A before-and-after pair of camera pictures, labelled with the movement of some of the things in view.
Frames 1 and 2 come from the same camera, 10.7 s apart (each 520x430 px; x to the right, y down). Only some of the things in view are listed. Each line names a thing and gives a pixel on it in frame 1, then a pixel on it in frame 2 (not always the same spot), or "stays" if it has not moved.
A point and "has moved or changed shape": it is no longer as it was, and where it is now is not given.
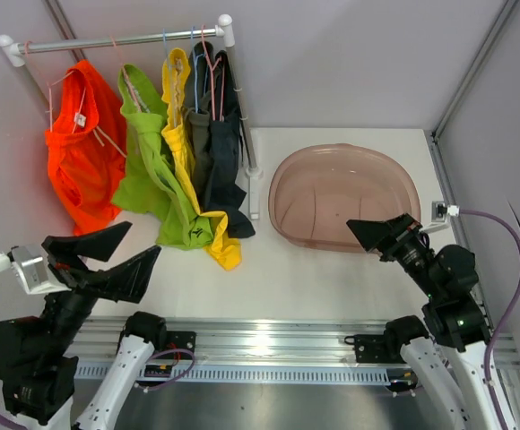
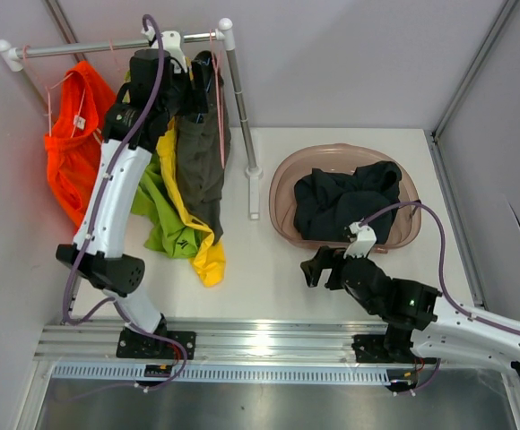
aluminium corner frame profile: x=447 y=115 stays
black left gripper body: x=68 y=274 → x=186 y=100
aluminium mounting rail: x=257 y=341 stays
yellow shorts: x=220 y=248 → x=211 y=263
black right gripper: x=385 y=238 → x=326 y=259
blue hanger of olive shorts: x=195 y=57 has moved or changed shape
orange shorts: x=86 y=147 stays
